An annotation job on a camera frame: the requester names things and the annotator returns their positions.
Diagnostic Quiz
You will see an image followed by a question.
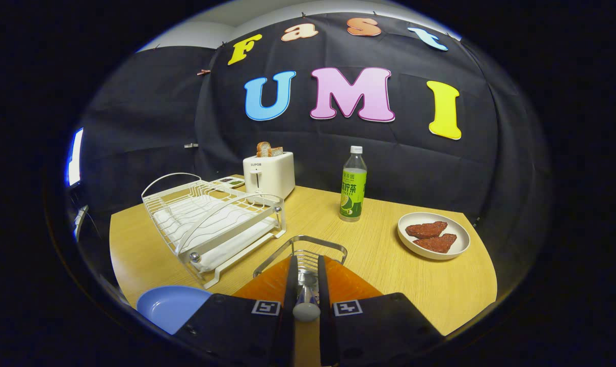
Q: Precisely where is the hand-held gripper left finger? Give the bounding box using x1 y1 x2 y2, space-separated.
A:
172 254 298 367

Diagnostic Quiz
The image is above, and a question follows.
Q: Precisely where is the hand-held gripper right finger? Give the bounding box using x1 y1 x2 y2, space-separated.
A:
317 254 446 367

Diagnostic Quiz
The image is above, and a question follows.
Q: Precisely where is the metal spoon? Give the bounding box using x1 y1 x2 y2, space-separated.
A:
293 270 321 323

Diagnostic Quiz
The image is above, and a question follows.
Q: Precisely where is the metal wire basket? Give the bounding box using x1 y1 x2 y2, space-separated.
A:
253 234 349 301

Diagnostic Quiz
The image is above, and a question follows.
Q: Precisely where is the white wire dish rack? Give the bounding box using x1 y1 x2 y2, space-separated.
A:
141 173 287 290

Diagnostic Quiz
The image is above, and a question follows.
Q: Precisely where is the blue plate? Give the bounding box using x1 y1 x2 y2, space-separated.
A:
136 285 212 335

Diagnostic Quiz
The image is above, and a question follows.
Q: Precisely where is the small white dish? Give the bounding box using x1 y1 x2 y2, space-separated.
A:
397 212 471 261

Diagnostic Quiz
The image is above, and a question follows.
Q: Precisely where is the green label drink bottle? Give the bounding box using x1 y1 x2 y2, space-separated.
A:
339 146 368 223

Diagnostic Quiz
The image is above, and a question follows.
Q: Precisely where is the white toaster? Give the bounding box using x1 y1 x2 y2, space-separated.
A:
243 151 296 200

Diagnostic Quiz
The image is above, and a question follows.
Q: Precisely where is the red meat piece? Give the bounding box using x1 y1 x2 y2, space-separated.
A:
413 233 458 254
405 221 448 239

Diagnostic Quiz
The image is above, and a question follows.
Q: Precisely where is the black backdrop cloth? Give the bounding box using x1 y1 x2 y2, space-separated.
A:
78 11 553 327

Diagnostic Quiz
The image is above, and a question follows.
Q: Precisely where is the bright white panel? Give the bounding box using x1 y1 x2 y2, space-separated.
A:
66 127 84 187

